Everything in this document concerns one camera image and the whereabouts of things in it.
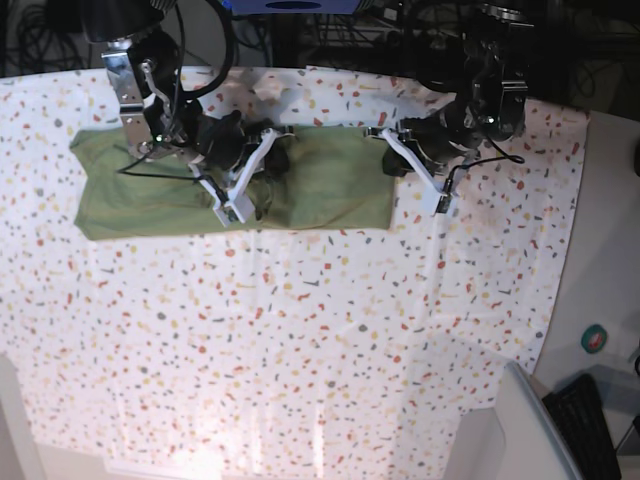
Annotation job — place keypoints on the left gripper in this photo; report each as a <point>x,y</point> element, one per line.
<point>438,139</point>

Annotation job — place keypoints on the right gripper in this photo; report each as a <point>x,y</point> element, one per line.
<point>224,145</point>

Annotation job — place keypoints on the green t-shirt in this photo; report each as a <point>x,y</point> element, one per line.
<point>334,181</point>

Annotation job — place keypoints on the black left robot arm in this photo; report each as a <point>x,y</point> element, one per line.
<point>480,61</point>

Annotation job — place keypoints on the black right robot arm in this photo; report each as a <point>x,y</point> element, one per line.
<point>159,116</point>

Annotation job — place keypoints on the blue white box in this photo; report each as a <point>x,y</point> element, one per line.
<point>340,7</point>

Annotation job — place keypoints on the terrazzo patterned tablecloth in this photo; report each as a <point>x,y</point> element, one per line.
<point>343,354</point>

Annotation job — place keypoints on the green tape roll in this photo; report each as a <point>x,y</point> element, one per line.
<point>594,339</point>

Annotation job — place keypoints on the black keyboard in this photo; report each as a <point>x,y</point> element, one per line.
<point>577,413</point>

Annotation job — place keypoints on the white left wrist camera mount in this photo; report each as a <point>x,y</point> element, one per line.
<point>436,197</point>

